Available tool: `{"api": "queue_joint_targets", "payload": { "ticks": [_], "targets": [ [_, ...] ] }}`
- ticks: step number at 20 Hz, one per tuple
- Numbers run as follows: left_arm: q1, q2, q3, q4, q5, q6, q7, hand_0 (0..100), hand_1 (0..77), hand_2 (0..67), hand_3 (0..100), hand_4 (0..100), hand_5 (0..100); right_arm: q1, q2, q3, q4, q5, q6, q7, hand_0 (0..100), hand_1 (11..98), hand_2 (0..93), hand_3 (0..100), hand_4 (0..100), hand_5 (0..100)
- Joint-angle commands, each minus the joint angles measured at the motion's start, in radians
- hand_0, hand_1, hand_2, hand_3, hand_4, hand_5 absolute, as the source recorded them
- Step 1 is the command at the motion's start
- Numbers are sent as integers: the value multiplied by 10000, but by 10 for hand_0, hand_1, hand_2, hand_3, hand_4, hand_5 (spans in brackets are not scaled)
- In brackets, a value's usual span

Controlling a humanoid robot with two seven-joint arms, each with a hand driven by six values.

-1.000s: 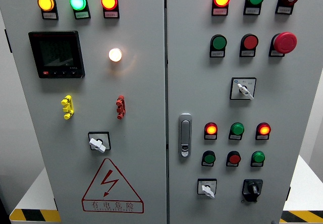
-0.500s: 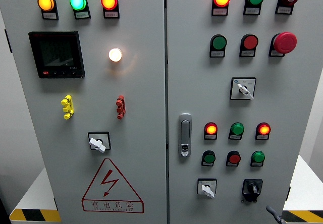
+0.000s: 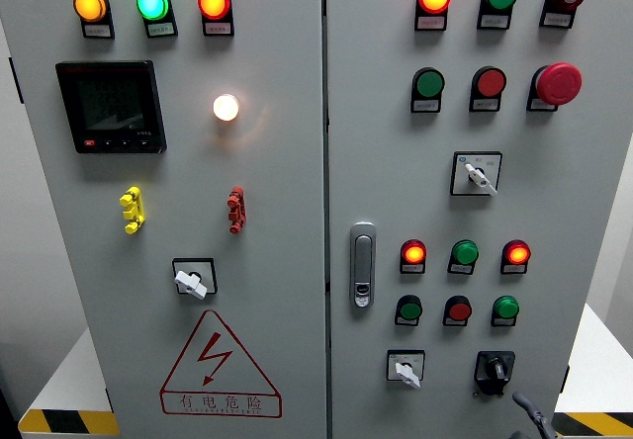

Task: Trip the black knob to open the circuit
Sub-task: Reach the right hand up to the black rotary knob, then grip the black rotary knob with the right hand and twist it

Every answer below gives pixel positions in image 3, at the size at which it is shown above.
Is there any black and yellow striped tape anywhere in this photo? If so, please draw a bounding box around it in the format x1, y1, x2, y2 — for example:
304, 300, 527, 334
549, 411, 633, 439
18, 409, 121, 438

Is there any small green lamp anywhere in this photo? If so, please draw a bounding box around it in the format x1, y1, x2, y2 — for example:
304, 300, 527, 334
493, 295, 521, 320
451, 239, 481, 266

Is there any small red push button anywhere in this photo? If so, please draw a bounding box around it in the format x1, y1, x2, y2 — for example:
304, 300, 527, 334
444, 295, 474, 322

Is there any small lit red lamp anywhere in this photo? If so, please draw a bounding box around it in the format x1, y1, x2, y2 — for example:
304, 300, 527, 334
501, 239, 532, 266
401, 239, 428, 266

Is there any small green push button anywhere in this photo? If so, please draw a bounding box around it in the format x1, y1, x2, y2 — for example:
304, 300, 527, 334
396, 294, 424, 321

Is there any silver door lock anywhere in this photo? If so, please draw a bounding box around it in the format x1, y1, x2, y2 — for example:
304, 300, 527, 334
349, 220, 378, 310

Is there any pale grey door with lock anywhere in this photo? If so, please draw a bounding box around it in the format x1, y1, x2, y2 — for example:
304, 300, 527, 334
323, 0, 633, 439

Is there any red warning triangle sticker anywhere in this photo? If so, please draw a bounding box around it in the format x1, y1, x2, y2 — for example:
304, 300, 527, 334
158, 308, 284, 419

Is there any pale grey cabinet door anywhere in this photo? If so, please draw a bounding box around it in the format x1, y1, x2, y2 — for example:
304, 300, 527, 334
0, 0, 328, 439

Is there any large red stop button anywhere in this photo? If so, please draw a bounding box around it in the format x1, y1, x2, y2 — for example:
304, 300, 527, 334
535, 61, 584, 107

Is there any large red push button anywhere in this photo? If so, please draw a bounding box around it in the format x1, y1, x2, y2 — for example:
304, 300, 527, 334
473, 65, 507, 99

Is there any large green push button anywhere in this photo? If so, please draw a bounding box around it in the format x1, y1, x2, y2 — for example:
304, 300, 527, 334
412, 66, 446, 100

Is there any white round lamp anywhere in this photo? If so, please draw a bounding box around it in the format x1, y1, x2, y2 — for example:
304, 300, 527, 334
213, 93, 241, 123

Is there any black display meter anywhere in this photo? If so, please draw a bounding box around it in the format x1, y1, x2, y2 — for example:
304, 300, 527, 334
54, 59, 168, 155

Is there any large lit green lamp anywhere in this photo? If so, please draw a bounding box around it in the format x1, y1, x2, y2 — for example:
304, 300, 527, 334
136, 0, 172, 22

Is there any large yellow round lamp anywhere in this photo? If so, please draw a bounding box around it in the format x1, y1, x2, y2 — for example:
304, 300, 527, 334
73, 0, 109, 24

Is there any black-handled turn switch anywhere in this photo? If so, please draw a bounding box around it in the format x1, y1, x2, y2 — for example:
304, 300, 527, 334
473, 350, 517, 398

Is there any small white-handled turn switch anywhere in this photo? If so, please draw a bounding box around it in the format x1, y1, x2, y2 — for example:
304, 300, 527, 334
386, 349, 427, 391

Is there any white-handled switch with blue mark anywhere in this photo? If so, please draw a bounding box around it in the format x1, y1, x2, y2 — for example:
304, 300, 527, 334
449, 150, 503, 198

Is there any small red handle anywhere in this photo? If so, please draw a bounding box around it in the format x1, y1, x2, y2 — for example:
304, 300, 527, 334
226, 186, 247, 235

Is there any white-handled turn switch, plain plate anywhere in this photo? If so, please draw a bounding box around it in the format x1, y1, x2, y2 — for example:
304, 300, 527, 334
171, 257, 219, 302

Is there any small yellow handle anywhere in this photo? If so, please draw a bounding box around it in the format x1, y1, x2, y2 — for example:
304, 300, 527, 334
119, 186, 146, 235

